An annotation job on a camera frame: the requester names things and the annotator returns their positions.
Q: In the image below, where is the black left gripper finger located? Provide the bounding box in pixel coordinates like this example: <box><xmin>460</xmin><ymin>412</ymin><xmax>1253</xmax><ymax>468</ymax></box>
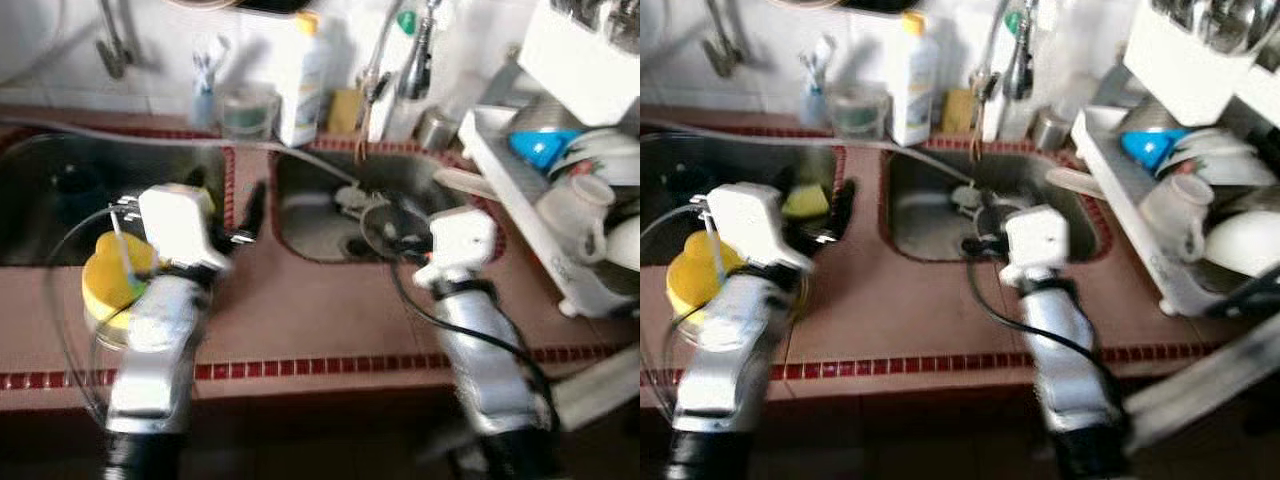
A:
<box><xmin>835</xmin><ymin>179</ymin><xmax>858</xmax><ymax>239</ymax></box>
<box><xmin>243</xmin><ymin>180</ymin><xmax>268</xmax><ymax>241</ymax></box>

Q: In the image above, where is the white green chopstick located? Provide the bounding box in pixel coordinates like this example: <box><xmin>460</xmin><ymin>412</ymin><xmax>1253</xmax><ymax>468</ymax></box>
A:
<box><xmin>703</xmin><ymin>212</ymin><xmax>729</xmax><ymax>283</ymax></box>
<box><xmin>108</xmin><ymin>208</ymin><xmax>141</xmax><ymax>296</ymax></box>

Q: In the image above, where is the yellow plastic bowl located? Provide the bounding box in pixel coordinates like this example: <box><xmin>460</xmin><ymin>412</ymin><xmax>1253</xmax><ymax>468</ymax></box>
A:
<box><xmin>82</xmin><ymin>230</ymin><xmax>161</xmax><ymax>331</ymax></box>
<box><xmin>665</xmin><ymin>230</ymin><xmax>736</xmax><ymax>321</ymax></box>

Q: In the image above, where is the round steel strainer lid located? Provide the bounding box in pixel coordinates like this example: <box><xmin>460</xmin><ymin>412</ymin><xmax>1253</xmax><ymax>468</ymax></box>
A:
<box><xmin>360</xmin><ymin>200</ymin><xmax>441</xmax><ymax>261</ymax></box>

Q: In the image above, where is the yellow green scrub sponge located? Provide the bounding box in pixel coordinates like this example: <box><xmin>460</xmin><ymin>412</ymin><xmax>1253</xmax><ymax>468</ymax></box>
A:
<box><xmin>780</xmin><ymin>183</ymin><xmax>831</xmax><ymax>221</ymax></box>

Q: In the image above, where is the steel sink basin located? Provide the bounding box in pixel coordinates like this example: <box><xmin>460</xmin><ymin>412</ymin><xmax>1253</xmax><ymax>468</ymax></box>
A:
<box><xmin>885</xmin><ymin>150</ymin><xmax>1106</xmax><ymax>263</ymax></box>
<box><xmin>640</xmin><ymin>140</ymin><xmax>839</xmax><ymax>266</ymax></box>
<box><xmin>0</xmin><ymin>135</ymin><xmax>229</xmax><ymax>266</ymax></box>
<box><xmin>275</xmin><ymin>150</ymin><xmax>501</xmax><ymax>263</ymax></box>

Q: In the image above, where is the cream rice paddle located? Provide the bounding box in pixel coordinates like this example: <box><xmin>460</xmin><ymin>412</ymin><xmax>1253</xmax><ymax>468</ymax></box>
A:
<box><xmin>432</xmin><ymin>165</ymin><xmax>491</xmax><ymax>201</ymax></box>
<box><xmin>1045</xmin><ymin>165</ymin><xmax>1101</xmax><ymax>199</ymax></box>

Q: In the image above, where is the clear plastic measuring cup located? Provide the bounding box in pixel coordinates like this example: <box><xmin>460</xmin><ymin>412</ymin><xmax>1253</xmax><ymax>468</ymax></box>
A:
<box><xmin>828</xmin><ymin>83</ymin><xmax>889</xmax><ymax>138</ymax></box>
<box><xmin>220</xmin><ymin>85</ymin><xmax>281</xmax><ymax>139</ymax></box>

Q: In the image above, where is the clear toothbrush cup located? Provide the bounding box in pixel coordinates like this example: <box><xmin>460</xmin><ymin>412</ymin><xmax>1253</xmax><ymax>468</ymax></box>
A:
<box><xmin>802</xmin><ymin>78</ymin><xmax>833</xmax><ymax>123</ymax></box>
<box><xmin>193</xmin><ymin>80</ymin><xmax>223</xmax><ymax>126</ymax></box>

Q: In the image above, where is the white dish rack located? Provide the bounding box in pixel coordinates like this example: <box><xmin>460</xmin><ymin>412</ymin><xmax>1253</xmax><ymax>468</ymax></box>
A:
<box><xmin>460</xmin><ymin>105</ymin><xmax>640</xmax><ymax>319</ymax></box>
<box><xmin>1072</xmin><ymin>105</ymin><xmax>1280</xmax><ymax>319</ymax></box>

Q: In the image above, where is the small steel cup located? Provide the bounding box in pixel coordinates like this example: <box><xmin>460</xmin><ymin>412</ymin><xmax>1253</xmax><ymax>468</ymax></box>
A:
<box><xmin>1030</xmin><ymin>108</ymin><xmax>1073</xmax><ymax>151</ymax></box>
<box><xmin>415</xmin><ymin>108</ymin><xmax>461</xmax><ymax>151</ymax></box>

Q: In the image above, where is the white detergent bottle yellow cap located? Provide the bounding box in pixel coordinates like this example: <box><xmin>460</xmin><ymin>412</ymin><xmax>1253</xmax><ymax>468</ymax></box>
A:
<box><xmin>275</xmin><ymin>12</ymin><xmax>331</xmax><ymax>148</ymax></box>
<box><xmin>888</xmin><ymin>12</ymin><xmax>943</xmax><ymax>147</ymax></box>

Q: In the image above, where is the plain yellow sponge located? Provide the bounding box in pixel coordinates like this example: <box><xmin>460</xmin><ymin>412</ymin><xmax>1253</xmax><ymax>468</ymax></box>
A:
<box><xmin>328</xmin><ymin>88</ymin><xmax>364</xmax><ymax>134</ymax></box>
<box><xmin>940</xmin><ymin>88</ymin><xmax>976</xmax><ymax>134</ymax></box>

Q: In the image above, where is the white toothbrush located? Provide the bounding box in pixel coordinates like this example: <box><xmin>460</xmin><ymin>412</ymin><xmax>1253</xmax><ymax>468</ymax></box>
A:
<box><xmin>195</xmin><ymin>35</ymin><xmax>231</xmax><ymax>86</ymax></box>
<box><xmin>803</xmin><ymin>35</ymin><xmax>839</xmax><ymax>84</ymax></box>

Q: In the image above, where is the white ceramic mug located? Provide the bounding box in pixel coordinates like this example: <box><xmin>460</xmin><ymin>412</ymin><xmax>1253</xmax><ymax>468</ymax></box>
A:
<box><xmin>535</xmin><ymin>175</ymin><xmax>616</xmax><ymax>266</ymax></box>
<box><xmin>1140</xmin><ymin>175</ymin><xmax>1216</xmax><ymax>263</ymax></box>

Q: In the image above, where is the blue plastic bowl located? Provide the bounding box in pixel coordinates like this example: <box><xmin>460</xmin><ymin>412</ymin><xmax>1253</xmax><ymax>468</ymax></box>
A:
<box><xmin>1120</xmin><ymin>128</ymin><xmax>1191</xmax><ymax>171</ymax></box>
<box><xmin>507</xmin><ymin>128</ymin><xmax>581</xmax><ymax>171</ymax></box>

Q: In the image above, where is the chrome pull-out faucet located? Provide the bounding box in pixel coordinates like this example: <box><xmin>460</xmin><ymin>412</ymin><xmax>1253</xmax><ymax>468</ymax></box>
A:
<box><xmin>395</xmin><ymin>0</ymin><xmax>441</xmax><ymax>101</ymax></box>
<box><xmin>1000</xmin><ymin>0</ymin><xmax>1041</xmax><ymax>101</ymax></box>

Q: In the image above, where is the white ceramic plate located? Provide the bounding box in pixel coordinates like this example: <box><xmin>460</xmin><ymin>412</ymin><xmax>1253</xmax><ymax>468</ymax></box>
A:
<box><xmin>1170</xmin><ymin>130</ymin><xmax>1280</xmax><ymax>188</ymax></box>
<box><xmin>565</xmin><ymin>135</ymin><xmax>640</xmax><ymax>189</ymax></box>

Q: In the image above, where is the white ridged bar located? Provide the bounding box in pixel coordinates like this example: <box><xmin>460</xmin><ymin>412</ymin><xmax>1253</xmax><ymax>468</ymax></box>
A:
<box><xmin>550</xmin><ymin>345</ymin><xmax>640</xmax><ymax>431</ymax></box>
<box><xmin>1125</xmin><ymin>310</ymin><xmax>1280</xmax><ymax>451</ymax></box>

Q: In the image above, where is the white cutlery holder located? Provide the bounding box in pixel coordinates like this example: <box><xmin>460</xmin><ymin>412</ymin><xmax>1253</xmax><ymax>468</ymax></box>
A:
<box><xmin>1123</xmin><ymin>0</ymin><xmax>1261</xmax><ymax>126</ymax></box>
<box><xmin>518</xmin><ymin>0</ymin><xmax>640</xmax><ymax>126</ymax></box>

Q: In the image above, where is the steel cutlery bunch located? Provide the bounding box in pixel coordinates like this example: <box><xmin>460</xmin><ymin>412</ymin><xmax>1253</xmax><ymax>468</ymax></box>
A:
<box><xmin>555</xmin><ymin>0</ymin><xmax>640</xmax><ymax>46</ymax></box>
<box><xmin>1150</xmin><ymin>0</ymin><xmax>1280</xmax><ymax>56</ymax></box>

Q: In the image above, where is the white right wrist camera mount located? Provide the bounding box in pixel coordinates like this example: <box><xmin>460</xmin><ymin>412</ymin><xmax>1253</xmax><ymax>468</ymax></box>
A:
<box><xmin>413</xmin><ymin>207</ymin><xmax>498</xmax><ymax>291</ymax></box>
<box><xmin>1000</xmin><ymin>205</ymin><xmax>1069</xmax><ymax>289</ymax></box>

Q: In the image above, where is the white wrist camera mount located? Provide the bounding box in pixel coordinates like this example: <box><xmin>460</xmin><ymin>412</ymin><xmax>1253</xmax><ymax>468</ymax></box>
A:
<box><xmin>1000</xmin><ymin>205</ymin><xmax>1069</xmax><ymax>289</ymax></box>
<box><xmin>705</xmin><ymin>183</ymin><xmax>816</xmax><ymax>273</ymax></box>
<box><xmin>413</xmin><ymin>207</ymin><xmax>498</xmax><ymax>291</ymax></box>
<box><xmin>135</xmin><ymin>183</ymin><xmax>233</xmax><ymax>276</ymax></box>

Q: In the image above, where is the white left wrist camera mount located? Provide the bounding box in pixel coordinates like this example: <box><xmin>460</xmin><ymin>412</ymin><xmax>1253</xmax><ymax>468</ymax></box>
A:
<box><xmin>135</xmin><ymin>183</ymin><xmax>233</xmax><ymax>276</ymax></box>
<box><xmin>705</xmin><ymin>183</ymin><xmax>816</xmax><ymax>273</ymax></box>

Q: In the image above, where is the chrome wall tap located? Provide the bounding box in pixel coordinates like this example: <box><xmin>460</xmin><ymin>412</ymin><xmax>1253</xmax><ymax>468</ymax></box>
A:
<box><xmin>703</xmin><ymin>0</ymin><xmax>746</xmax><ymax>78</ymax></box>
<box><xmin>97</xmin><ymin>0</ymin><xmax>136</xmax><ymax>79</ymax></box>

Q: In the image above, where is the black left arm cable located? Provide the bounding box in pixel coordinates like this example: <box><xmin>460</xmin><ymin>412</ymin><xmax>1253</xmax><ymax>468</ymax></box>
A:
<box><xmin>45</xmin><ymin>205</ymin><xmax>141</xmax><ymax>401</ymax></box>

